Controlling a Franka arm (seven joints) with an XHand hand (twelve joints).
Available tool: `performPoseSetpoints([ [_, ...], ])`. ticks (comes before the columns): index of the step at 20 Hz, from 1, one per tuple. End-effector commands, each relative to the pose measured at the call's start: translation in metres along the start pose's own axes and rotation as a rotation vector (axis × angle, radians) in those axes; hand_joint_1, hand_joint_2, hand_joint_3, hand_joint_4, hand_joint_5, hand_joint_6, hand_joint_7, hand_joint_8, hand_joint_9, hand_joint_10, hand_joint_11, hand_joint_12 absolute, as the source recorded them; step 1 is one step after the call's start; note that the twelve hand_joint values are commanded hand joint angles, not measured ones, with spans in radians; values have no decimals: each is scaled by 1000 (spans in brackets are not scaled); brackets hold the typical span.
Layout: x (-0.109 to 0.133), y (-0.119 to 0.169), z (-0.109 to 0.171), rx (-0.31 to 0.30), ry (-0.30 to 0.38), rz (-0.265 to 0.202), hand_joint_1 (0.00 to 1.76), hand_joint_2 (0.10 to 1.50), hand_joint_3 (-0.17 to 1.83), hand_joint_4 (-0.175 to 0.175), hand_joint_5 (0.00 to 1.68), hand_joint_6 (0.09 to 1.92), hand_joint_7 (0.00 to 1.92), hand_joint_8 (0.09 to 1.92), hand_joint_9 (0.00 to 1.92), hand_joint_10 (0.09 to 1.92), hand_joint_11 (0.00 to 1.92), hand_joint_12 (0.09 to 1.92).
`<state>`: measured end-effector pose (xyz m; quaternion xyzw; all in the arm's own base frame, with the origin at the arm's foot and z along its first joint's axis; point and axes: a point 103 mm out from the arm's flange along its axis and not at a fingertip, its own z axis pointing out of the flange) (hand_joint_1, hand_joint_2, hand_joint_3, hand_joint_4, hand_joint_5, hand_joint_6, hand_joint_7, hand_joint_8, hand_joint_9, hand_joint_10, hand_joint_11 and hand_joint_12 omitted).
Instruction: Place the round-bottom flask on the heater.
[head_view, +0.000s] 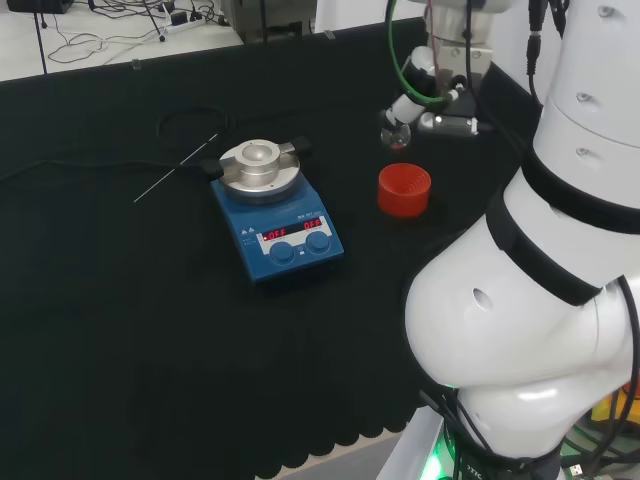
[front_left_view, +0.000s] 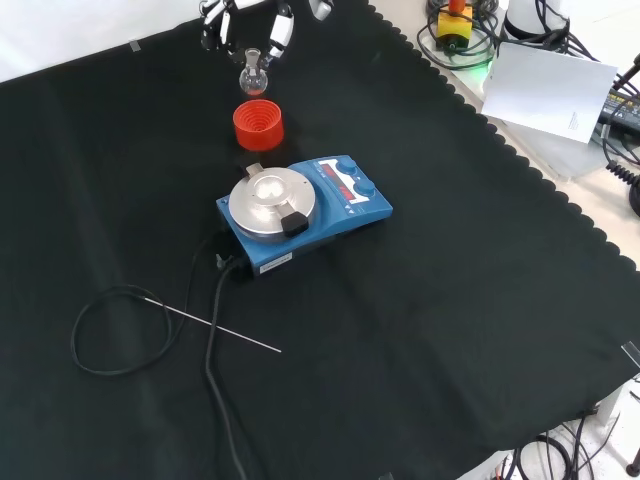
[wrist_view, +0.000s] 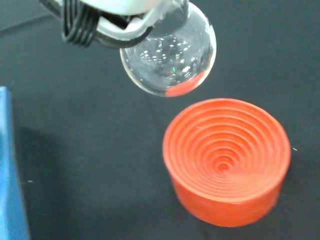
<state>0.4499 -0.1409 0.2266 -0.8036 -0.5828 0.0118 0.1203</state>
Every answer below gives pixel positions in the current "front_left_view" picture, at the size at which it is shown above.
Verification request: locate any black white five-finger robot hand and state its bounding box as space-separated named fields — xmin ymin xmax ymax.
xmin=198 ymin=0 xmax=335 ymax=64

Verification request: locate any clear glass round-bottom flask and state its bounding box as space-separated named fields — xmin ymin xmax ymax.
xmin=238 ymin=47 xmax=270 ymax=97

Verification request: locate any heater with blue base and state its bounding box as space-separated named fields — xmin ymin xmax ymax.
xmin=215 ymin=156 xmax=394 ymax=278

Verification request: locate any yellow stop button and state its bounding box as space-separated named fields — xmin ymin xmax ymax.
xmin=435 ymin=0 xmax=474 ymax=54

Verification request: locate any white paper sheet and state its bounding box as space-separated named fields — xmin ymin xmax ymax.
xmin=480 ymin=41 xmax=620 ymax=145

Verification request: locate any pale board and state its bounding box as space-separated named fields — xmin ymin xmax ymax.
xmin=487 ymin=115 xmax=609 ymax=181

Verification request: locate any black cloth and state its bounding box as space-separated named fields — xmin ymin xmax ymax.
xmin=0 ymin=0 xmax=640 ymax=480

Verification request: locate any orange ribbed flask ring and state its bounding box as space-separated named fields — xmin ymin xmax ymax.
xmin=232 ymin=98 xmax=285 ymax=152

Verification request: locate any black cable loop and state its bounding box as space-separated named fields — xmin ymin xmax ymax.
xmin=416 ymin=12 xmax=497 ymax=71

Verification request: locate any thick black power cable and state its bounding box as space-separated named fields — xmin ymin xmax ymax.
xmin=202 ymin=252 xmax=256 ymax=480

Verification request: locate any thin metal probe with cable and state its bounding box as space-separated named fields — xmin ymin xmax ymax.
xmin=71 ymin=234 xmax=282 ymax=376

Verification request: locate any black coiled cable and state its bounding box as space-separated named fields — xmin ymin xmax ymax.
xmin=604 ymin=158 xmax=640 ymax=189

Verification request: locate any black cable bundle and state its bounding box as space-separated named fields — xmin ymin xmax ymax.
xmin=512 ymin=414 xmax=621 ymax=480

